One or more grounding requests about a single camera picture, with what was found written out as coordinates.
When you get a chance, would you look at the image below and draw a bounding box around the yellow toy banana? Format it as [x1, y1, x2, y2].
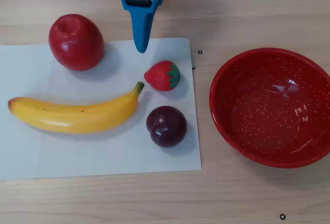
[7, 81, 145, 134]

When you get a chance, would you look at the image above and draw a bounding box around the red speckled bowl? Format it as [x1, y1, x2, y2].
[209, 47, 330, 169]

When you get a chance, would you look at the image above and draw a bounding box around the red toy strawberry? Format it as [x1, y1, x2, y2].
[143, 60, 181, 92]

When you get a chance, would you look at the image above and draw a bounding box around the red toy apple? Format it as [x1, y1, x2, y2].
[48, 13, 105, 72]

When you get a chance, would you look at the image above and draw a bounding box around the dark purple toy plum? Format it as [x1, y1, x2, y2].
[145, 105, 188, 149]

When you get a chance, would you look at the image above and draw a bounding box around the white paper sheet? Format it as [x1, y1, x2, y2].
[0, 37, 202, 181]

